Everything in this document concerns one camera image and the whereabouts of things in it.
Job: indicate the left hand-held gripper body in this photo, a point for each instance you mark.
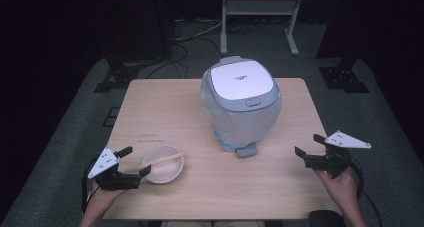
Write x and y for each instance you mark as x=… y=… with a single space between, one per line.
x=104 y=162

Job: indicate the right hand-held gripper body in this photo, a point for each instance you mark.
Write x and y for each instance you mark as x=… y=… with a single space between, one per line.
x=333 y=160

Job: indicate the white disposable bowl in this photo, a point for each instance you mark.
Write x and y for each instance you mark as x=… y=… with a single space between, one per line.
x=166 y=172

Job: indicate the wooden chopstick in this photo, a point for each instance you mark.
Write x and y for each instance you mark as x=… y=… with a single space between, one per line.
x=163 y=159

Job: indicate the grey pedal trash can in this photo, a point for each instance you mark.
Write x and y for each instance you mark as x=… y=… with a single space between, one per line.
x=241 y=80

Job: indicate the person's right hand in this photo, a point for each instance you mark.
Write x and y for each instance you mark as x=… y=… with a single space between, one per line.
x=341 y=188

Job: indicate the person's left hand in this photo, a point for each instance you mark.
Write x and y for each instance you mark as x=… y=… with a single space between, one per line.
x=101 y=200

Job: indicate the black stand base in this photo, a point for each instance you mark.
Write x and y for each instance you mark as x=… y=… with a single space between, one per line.
x=343 y=77
x=120 y=75

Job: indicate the clear plastic bin liner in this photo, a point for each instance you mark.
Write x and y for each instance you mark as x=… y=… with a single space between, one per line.
x=233 y=127

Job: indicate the grey metal stand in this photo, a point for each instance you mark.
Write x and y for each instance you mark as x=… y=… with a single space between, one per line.
x=260 y=7

